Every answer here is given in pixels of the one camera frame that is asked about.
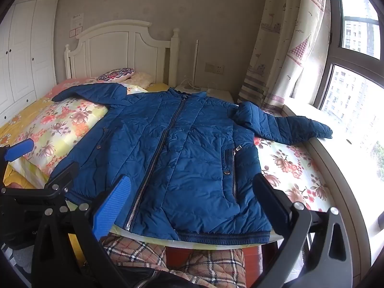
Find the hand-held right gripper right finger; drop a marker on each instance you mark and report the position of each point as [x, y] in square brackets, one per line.
[271, 204]

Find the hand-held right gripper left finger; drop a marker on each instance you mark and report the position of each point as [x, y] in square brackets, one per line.
[111, 208]

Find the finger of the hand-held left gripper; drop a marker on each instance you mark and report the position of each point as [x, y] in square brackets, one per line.
[64, 177]
[19, 151]

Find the blue quilted jacket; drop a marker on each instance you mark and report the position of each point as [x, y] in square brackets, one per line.
[195, 156]

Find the yellow bed sheet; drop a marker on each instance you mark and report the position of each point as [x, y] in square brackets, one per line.
[12, 126]

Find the floral quilt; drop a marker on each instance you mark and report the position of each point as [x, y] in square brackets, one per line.
[60, 126]

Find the white window sill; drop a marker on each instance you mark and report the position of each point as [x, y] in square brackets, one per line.
[345, 168]

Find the pink pillow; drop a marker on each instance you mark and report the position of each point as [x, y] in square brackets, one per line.
[72, 85]

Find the plaid pants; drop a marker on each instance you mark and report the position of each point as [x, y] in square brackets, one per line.
[204, 264]

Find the white wardrobe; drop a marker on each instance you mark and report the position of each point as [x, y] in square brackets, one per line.
[24, 51]

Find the round patterned cushion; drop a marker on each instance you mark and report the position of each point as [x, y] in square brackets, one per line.
[115, 74]

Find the white nightstand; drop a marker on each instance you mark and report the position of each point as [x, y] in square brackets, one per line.
[222, 96]

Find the peach checkered pillow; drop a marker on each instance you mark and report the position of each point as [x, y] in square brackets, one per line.
[142, 79]

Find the yellow pillow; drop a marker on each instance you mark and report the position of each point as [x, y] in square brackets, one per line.
[159, 87]

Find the white bed headboard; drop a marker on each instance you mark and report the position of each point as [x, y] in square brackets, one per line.
[120, 51]

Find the dark framed window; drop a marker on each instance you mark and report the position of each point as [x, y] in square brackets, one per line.
[354, 90]

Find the white pole lamp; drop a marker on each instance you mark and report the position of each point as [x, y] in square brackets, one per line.
[195, 63]

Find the sailboat print curtain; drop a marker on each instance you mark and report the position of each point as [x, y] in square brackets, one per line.
[288, 36]

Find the paper wall notice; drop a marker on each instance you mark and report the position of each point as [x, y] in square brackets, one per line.
[76, 24]

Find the wall socket panel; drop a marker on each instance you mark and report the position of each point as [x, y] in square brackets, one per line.
[214, 68]

